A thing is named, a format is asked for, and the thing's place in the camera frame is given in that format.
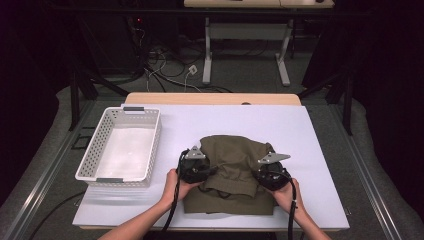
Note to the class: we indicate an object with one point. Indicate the person's right hand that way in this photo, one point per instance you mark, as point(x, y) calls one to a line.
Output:
point(286, 201)

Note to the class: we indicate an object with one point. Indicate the black metal crossbar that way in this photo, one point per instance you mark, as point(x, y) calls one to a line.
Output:
point(166, 12)

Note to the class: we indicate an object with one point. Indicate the white power plug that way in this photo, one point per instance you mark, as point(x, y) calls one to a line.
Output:
point(192, 69)

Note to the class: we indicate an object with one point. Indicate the white table board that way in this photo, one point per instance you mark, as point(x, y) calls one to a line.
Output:
point(233, 120)

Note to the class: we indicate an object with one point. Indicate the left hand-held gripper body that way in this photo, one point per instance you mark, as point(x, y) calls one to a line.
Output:
point(195, 166)

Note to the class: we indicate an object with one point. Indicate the aluminium floor rail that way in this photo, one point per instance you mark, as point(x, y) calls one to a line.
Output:
point(50, 176)
point(366, 176)

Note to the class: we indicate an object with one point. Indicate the light wooden table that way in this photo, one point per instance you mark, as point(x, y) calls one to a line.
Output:
point(200, 98)

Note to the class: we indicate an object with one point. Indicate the black floor bracket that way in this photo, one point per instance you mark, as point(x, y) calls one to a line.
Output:
point(81, 141)

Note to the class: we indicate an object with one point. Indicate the olive green shorts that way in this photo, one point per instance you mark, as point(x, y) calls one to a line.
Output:
point(233, 156)

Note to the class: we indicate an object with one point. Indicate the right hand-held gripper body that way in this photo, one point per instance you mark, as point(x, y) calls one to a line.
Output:
point(273, 176)

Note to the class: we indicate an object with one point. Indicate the person's left hand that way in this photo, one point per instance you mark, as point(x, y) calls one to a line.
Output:
point(173, 193)

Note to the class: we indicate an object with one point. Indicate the white perforated plastic basket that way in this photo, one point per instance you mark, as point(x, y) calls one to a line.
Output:
point(96, 153)

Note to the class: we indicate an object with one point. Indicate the white-legged desk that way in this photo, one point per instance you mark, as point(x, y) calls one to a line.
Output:
point(246, 31)

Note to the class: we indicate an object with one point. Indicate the dark curtain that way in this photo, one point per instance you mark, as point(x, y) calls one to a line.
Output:
point(26, 100)
point(390, 83)

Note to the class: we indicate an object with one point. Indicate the black metal stand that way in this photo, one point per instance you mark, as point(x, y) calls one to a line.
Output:
point(75, 100)
point(348, 106)

